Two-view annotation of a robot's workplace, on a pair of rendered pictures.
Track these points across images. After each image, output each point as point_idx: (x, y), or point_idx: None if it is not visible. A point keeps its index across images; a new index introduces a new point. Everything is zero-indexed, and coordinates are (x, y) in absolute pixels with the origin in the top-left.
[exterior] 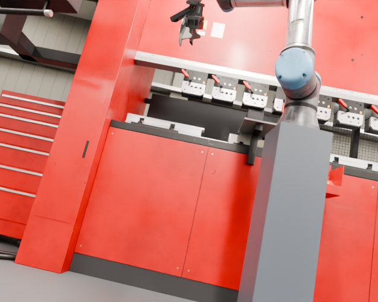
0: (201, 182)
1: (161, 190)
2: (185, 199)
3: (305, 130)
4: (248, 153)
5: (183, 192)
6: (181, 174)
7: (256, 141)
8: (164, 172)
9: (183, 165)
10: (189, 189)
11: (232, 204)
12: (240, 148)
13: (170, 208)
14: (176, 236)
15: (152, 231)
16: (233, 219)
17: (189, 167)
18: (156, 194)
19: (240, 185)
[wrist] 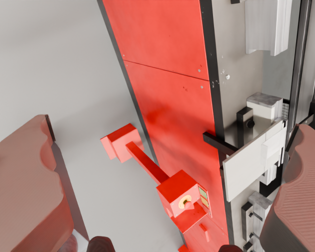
0: (172, 71)
1: (146, 17)
2: (153, 53)
3: None
4: (212, 139)
5: (156, 50)
6: (167, 41)
7: (229, 154)
8: (160, 13)
9: (176, 41)
10: (161, 56)
11: (170, 107)
12: (219, 128)
13: (141, 35)
14: (132, 49)
15: (123, 20)
16: (162, 106)
17: (177, 52)
18: (141, 11)
19: (185, 118)
